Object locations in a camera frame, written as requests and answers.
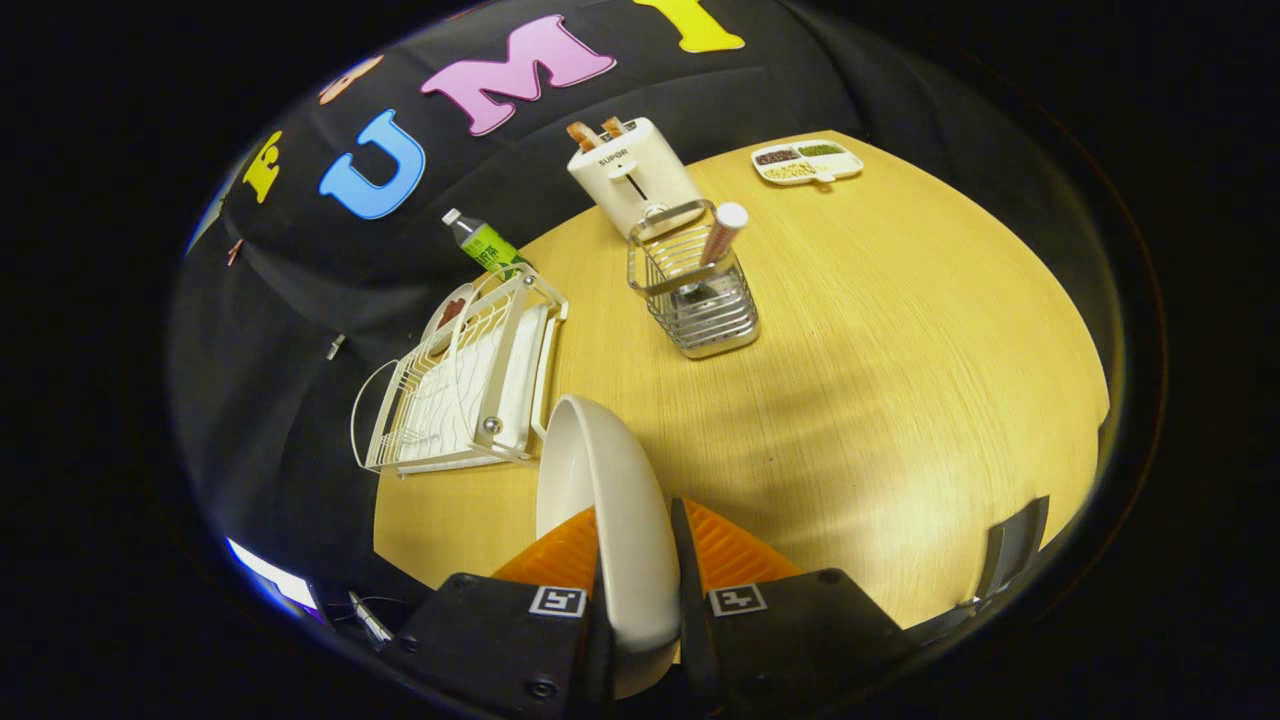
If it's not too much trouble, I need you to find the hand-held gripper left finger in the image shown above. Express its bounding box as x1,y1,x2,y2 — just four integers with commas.
385,505,617,720

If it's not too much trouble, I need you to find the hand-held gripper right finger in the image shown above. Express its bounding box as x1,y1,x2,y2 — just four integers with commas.
669,496,914,720

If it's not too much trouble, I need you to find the white plate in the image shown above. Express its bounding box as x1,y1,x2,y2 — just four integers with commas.
536,394,683,701

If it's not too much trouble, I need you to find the white wire dish rack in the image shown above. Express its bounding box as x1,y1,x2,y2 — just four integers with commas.
350,264,570,477

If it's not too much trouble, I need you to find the metal wire basket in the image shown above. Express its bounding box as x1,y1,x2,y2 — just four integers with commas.
627,199,761,360

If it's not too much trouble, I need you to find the spoon with striped handle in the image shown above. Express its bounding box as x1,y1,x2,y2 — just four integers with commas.
684,202,750,301

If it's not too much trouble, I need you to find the small plate with sausages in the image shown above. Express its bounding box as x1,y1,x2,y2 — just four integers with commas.
420,283,483,347

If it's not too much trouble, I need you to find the lit computer monitor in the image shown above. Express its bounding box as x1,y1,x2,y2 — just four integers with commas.
225,537,320,612

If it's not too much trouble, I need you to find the dark upright panel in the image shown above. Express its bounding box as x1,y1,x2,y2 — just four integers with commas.
974,496,1051,603

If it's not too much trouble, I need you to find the green label drink bottle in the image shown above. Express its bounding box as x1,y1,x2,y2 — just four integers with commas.
442,208,532,282

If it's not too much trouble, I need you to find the white toaster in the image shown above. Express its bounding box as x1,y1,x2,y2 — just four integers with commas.
567,117,706,242

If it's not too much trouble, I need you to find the white divided tray with beans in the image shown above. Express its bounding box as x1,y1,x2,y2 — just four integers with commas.
751,138,864,189

